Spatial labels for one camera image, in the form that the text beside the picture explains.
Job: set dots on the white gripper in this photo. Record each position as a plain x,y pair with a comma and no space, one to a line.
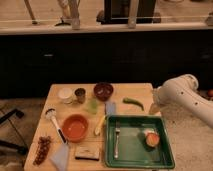
154,109

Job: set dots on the orange peach fruit toy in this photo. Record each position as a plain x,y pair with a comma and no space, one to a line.
152,139

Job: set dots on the green chili pepper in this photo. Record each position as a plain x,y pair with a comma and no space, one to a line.
133,101

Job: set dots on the black tripod legs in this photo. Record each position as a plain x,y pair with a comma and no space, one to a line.
21,149

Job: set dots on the light green cloth piece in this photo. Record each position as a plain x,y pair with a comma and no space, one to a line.
92,106

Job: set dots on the green plastic tray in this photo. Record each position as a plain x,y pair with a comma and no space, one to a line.
133,150

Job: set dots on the metal cup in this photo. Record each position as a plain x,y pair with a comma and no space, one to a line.
80,94

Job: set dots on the white cup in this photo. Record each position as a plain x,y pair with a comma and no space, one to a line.
65,95

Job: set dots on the red grapes bunch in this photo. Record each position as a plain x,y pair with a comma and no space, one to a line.
42,150

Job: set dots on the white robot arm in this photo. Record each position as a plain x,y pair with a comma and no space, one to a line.
182,90

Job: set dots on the blue cloth napkin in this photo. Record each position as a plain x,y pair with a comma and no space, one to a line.
60,158

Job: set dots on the brown wooden block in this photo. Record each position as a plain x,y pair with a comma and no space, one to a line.
88,153

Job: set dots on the white black-handled brush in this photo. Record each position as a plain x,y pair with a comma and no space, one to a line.
50,114

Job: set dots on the orange-red bowl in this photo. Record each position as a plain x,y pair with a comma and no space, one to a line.
75,128

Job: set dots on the dark red bowl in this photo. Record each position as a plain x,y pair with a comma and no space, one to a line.
103,91

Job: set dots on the yellow banana toy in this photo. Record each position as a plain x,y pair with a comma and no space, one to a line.
99,126

